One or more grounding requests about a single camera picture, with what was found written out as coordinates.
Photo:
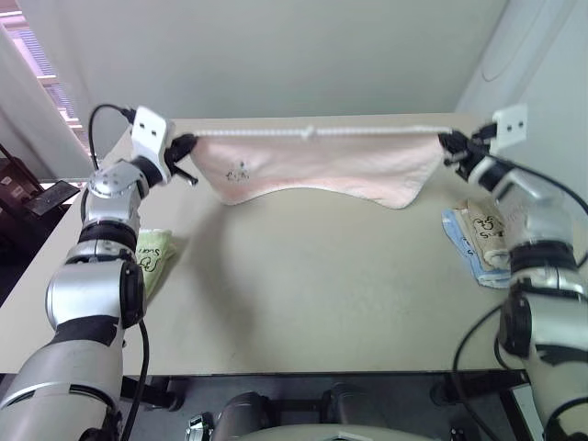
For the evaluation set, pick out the black flat panel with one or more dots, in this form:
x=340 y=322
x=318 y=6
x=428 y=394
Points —
x=53 y=195

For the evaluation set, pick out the folded blue towel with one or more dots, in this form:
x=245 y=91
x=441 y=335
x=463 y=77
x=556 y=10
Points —
x=452 y=226

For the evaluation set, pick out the dark wooden cabinet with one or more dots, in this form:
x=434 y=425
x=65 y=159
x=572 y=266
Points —
x=14 y=220

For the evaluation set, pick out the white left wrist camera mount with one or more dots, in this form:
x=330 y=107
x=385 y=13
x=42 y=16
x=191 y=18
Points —
x=149 y=131

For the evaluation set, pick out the dark rounded shape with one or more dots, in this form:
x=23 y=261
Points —
x=243 y=413

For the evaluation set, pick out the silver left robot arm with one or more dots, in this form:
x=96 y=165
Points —
x=87 y=294

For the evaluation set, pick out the folded green towel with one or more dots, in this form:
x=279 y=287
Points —
x=161 y=259

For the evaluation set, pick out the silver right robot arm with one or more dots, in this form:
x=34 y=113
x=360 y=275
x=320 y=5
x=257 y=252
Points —
x=546 y=220

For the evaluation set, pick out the pink towel with embroidery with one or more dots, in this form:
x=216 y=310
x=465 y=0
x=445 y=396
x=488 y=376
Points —
x=321 y=161

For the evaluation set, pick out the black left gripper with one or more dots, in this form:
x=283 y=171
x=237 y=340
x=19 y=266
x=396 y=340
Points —
x=174 y=154

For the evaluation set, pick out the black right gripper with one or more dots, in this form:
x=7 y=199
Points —
x=475 y=144

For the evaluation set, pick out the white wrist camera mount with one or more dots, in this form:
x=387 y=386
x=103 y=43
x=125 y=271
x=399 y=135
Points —
x=149 y=131
x=511 y=124

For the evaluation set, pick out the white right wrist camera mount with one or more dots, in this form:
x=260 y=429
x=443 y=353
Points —
x=511 y=124

